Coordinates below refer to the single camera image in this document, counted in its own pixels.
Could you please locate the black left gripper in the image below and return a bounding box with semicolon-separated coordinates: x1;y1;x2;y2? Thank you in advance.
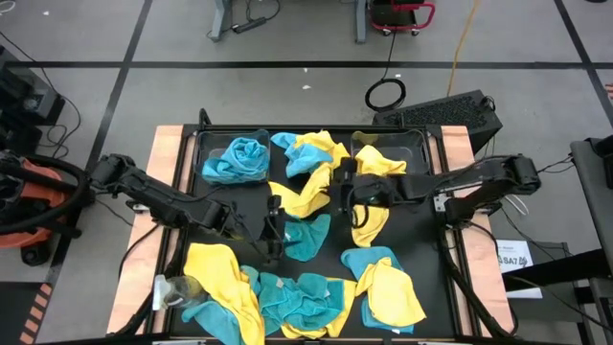
229;195;287;264

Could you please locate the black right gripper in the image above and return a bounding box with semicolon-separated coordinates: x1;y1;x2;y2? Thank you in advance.
334;157;408;215

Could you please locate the teal microfiber towel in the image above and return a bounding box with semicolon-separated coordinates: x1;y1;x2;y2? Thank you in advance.
286;272;346;333
283;213;332;264
257;271;307;337

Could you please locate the yellow microfiber towel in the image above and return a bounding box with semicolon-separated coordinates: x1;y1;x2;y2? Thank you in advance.
292;128;352;174
355;256;428;330
266;153;349;220
351;203;391;249
181;242;265;345
279;276;359;341
353;144;408;177

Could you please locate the clear plastic bin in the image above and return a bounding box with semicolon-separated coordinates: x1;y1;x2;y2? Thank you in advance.
200;136;271;187

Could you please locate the light blue microfiber towel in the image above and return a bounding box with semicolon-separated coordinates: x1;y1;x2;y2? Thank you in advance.
339;245;417;335
269;131;334;179
179;264;262;345

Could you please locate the black perforated computer case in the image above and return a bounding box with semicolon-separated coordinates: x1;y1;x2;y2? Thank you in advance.
372;89;505;155

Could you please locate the grey desk leg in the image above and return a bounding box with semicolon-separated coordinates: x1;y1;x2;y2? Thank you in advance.
352;0;369;45
206;0;235;43

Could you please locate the red-framed black cart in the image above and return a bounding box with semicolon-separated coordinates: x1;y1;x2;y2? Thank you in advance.
366;0;437;37

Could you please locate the black power strip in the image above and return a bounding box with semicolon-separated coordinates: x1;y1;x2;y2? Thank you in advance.
231;16;268;35

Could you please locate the white paper sign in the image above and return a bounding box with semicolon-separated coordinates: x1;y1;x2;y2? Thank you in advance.
494;238;544;300

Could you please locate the dark grey side table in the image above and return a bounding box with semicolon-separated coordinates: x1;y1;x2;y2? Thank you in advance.
568;135;613;293

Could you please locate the black equipment stack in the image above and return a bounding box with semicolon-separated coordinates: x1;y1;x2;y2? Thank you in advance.
0;45;67;155

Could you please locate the coiled black cable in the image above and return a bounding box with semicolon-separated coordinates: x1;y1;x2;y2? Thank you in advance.
364;27;408;113

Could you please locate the black cable bundle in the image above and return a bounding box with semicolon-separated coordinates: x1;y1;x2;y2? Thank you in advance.
438;224;518;339

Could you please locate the yellow extension cord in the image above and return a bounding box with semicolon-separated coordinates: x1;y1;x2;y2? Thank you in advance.
445;0;481;97

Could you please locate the orange shop vacuum with hose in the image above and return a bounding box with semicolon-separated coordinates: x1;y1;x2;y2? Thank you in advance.
0;149;93;267

